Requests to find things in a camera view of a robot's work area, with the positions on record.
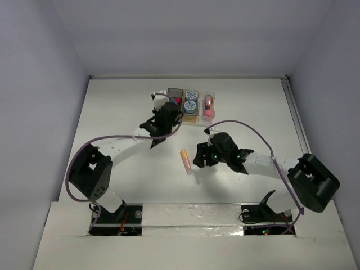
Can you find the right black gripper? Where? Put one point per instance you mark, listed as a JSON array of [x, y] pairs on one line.
[[202, 149]]

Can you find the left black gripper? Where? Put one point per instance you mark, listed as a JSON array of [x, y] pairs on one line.
[[171, 109]]

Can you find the pink capped black highlighter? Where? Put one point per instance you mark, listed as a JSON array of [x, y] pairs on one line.
[[178, 100]]

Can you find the blue white round jar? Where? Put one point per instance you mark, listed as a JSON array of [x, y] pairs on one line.
[[190, 107]]

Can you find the pink capped glue bottle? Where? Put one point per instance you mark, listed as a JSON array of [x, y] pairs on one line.
[[208, 106]]

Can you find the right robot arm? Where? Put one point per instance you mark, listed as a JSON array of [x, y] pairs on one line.
[[308, 182]]

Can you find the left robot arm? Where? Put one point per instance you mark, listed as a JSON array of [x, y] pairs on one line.
[[87, 178]]

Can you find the orange highlighter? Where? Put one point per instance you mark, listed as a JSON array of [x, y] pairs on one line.
[[186, 162]]

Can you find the grey translucent container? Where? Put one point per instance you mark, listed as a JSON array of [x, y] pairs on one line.
[[175, 92]]

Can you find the orange translucent container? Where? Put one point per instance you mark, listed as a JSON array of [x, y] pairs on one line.
[[190, 118]]

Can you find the clear plastic container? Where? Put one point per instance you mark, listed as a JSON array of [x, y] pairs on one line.
[[202, 120]]

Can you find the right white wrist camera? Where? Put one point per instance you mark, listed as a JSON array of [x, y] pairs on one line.
[[211, 132]]

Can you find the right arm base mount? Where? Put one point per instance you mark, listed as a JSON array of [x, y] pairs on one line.
[[260, 220]]

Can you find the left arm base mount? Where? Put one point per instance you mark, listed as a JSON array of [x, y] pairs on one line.
[[126, 221]]

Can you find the aluminium rail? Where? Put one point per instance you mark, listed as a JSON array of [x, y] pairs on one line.
[[285, 81]]

